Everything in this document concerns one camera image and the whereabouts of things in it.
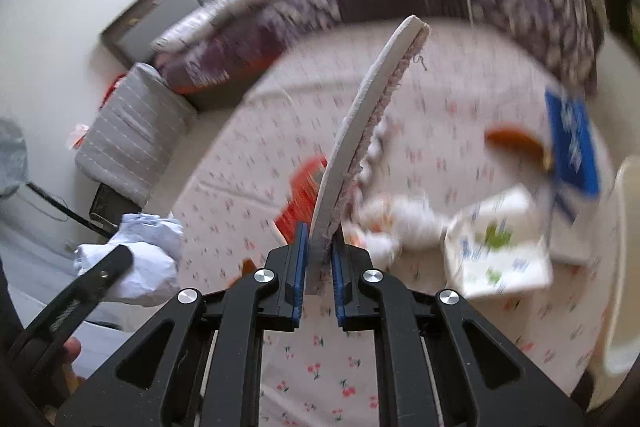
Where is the white orange wrapper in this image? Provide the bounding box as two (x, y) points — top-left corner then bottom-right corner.
(343, 195), (450, 270)

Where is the orange peel scrap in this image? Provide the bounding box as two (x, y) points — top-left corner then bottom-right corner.
(484, 124), (554, 172)

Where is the white paper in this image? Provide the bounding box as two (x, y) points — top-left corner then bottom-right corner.
(74, 213), (183, 308)

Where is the blue cardboard carton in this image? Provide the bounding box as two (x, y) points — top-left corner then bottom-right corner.
(544, 89), (600, 225)

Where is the white plastic trash bin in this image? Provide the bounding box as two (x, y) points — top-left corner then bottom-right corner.
(603, 156), (640, 376)

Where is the person's hand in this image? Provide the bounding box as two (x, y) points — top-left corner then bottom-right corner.
(46, 336), (86, 424)

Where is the floral cherry sheet mattress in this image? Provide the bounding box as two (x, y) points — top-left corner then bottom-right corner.
(172, 22), (617, 426)

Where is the grey striped pillow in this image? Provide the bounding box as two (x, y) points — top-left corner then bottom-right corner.
(75, 63), (198, 207)

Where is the red snack package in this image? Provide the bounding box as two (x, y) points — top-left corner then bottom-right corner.
(274, 155), (328, 244)

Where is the white printed paper box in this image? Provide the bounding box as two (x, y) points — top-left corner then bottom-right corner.
(442, 184), (553, 300)

